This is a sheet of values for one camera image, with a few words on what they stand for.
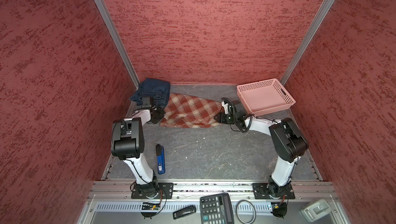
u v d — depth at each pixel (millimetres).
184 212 684
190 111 1035
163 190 750
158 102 1025
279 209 710
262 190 740
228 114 847
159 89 1089
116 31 897
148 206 725
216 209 680
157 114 917
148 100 795
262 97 1136
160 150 834
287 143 496
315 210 677
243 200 720
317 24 856
